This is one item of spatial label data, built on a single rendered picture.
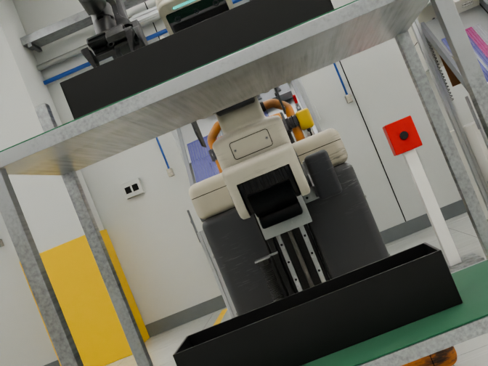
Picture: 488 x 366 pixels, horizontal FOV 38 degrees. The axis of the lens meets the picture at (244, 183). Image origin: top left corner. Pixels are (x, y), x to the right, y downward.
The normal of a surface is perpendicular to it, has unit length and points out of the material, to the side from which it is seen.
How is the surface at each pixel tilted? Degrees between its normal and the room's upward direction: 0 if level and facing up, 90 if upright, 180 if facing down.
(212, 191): 90
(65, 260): 90
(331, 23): 90
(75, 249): 90
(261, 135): 98
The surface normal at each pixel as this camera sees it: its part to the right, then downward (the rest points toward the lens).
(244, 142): -0.03, 0.14
